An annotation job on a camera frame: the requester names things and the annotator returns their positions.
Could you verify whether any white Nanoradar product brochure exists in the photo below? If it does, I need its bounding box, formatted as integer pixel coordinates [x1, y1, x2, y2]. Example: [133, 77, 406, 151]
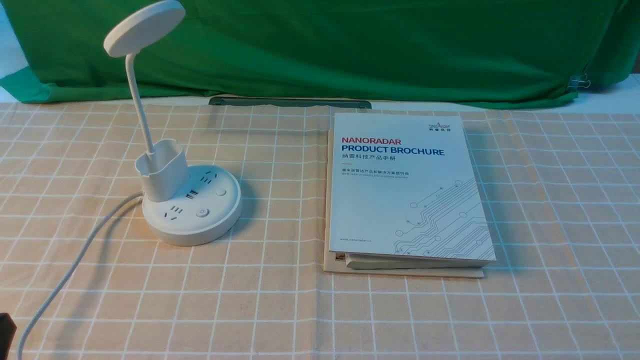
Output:
[325, 112, 496, 271]

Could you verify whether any white lamp power cable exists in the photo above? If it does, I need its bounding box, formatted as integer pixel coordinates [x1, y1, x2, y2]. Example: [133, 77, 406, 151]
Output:
[16, 194, 144, 360]

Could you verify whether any white desk lamp with base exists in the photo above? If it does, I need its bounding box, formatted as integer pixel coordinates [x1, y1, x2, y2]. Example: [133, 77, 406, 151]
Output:
[103, 0, 242, 247]

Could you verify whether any beige booklet under brochure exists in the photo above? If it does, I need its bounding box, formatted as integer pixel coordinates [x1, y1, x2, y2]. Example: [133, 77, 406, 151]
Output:
[323, 129, 485, 280]

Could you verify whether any metal binder clip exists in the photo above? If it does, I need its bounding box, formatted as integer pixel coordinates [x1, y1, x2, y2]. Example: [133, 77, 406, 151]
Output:
[567, 73, 592, 92]

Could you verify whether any green backdrop cloth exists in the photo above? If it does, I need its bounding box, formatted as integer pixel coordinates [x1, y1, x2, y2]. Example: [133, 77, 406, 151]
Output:
[0, 0, 640, 110]

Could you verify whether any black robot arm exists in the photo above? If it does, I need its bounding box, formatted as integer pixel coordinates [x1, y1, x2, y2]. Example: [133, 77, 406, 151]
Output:
[0, 312, 18, 360]

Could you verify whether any dark flat bar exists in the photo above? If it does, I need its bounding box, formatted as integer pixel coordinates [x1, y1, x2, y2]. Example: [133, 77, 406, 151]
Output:
[208, 96, 373, 109]

